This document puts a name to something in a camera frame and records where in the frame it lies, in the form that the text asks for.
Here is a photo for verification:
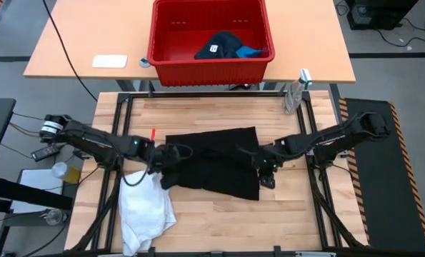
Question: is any black garment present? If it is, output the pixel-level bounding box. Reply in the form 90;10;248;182
160;126;261;201

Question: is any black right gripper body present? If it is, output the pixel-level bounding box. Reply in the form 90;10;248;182
255;153;283;178

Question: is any black aluminium table frame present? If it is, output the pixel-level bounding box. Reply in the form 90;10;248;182
67;89;369;257

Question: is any black power cable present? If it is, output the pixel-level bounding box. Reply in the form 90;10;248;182
375;16;425;49

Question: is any light wooden desk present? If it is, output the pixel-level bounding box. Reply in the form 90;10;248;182
23;0;356;84

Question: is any white flat box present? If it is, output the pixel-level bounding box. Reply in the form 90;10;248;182
11;168;64;214

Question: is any clear bottle amber liquid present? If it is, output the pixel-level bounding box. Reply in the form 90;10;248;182
51;161;81;185

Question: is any black power adapter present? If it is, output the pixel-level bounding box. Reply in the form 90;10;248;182
30;142;65;162

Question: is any clear glass jar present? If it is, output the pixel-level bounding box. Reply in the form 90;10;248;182
43;208;69;226

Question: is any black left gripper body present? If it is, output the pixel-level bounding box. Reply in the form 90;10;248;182
150;151;183;173

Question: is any red plastic laundry bin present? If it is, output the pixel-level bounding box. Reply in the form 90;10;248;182
146;0;276;88

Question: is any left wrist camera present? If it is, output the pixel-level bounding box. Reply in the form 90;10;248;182
164;143;181;157

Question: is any long black cable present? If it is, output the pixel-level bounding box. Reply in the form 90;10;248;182
41;0;99;103

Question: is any bright blue garment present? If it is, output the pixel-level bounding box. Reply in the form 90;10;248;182
236;45;264;59

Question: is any black computer case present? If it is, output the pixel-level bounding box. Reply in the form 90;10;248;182
346;0;420;31

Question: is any left arm cable loop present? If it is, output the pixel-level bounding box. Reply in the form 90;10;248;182
121;142;194;188

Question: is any dark navy garment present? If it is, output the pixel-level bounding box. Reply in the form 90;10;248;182
194;31;244;60

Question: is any thin black cable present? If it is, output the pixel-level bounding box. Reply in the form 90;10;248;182
11;112;47;122

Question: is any clear spray bottle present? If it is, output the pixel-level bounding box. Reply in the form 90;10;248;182
282;68;314;116

